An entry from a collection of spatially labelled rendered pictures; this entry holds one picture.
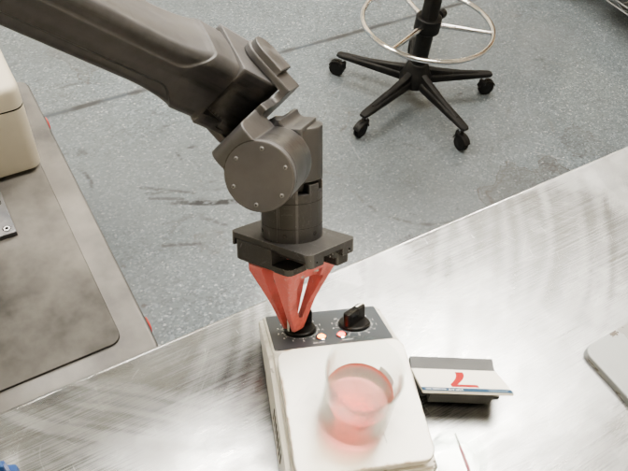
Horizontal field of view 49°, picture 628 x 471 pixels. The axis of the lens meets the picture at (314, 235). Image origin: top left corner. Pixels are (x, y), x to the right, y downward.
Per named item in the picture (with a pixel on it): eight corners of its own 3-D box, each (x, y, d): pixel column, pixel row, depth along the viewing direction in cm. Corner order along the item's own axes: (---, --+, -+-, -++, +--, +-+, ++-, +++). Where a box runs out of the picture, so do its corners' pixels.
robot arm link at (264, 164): (262, 33, 60) (199, 99, 64) (215, 43, 50) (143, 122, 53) (353, 135, 61) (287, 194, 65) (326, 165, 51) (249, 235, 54)
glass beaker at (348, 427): (322, 378, 61) (333, 326, 55) (393, 393, 61) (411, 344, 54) (306, 451, 57) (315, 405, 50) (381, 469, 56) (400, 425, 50)
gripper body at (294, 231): (309, 276, 59) (309, 194, 57) (230, 248, 66) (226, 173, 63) (355, 255, 64) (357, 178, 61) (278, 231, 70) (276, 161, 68)
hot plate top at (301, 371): (275, 354, 63) (275, 349, 62) (400, 340, 65) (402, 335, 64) (295, 483, 55) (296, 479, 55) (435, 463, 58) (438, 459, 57)
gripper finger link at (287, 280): (290, 350, 63) (289, 256, 60) (237, 326, 68) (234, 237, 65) (336, 324, 68) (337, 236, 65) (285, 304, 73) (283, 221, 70)
